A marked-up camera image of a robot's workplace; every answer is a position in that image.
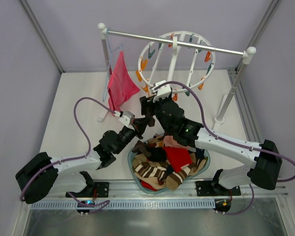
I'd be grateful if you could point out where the pink sock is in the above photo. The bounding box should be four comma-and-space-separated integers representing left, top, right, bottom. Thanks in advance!
163, 136, 190, 150

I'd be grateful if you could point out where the red sock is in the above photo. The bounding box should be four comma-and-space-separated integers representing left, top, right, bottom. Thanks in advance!
163, 147, 192, 173

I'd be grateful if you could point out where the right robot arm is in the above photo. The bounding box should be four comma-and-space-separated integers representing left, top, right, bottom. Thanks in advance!
140, 96, 282, 195

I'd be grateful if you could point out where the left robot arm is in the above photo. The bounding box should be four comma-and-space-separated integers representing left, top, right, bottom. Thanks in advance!
15, 122, 147, 204

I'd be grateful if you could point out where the white round sock hanger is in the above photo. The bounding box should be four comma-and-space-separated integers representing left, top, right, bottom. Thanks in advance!
136, 41, 216, 93

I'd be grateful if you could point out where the teal laundry basket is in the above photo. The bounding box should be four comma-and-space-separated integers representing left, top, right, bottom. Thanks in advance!
128, 134, 210, 194

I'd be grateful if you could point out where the pink cloth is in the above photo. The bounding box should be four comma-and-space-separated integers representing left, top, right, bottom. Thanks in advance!
108, 51, 140, 112

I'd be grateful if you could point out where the white clothes rack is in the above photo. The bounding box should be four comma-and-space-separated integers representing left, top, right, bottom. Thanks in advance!
97, 22, 257, 128

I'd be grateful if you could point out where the brown striped sock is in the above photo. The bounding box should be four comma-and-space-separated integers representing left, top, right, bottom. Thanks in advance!
166, 168, 190, 191

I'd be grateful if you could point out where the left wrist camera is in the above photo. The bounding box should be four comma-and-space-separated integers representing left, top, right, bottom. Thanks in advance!
118, 111, 135, 130

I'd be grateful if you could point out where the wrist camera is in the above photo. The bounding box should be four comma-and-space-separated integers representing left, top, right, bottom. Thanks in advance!
118, 111, 135, 130
151, 80, 172, 102

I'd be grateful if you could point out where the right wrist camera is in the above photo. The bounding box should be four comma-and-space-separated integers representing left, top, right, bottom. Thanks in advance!
151, 80, 172, 102

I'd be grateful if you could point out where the aluminium rail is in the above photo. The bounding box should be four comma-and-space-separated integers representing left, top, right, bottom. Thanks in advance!
19, 179, 289, 201

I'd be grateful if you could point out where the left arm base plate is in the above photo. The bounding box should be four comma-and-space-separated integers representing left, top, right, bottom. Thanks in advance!
71, 181, 110, 198

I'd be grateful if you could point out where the blue wire hanger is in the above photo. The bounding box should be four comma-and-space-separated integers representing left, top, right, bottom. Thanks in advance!
101, 28, 123, 102

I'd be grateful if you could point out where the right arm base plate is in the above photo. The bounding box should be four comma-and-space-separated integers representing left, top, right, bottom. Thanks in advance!
195, 180, 241, 197

